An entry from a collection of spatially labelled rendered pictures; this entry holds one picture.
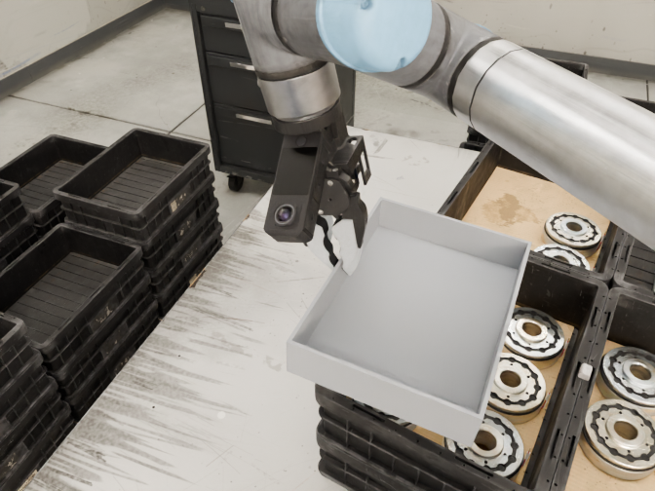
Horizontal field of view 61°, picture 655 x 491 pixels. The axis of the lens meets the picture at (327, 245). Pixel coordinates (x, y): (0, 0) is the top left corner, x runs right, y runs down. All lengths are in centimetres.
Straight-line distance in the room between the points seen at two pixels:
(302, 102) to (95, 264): 137
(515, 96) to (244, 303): 82
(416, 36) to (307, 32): 8
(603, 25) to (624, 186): 363
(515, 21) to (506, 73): 357
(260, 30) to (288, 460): 67
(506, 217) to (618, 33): 293
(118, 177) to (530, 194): 130
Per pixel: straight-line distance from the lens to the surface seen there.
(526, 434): 87
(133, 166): 203
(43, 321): 173
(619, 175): 42
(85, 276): 181
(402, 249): 75
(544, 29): 404
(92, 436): 105
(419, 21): 45
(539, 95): 46
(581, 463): 88
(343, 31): 42
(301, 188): 55
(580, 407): 80
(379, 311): 67
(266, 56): 53
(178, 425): 102
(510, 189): 129
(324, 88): 54
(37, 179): 230
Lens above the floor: 155
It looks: 42 degrees down
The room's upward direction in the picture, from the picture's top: straight up
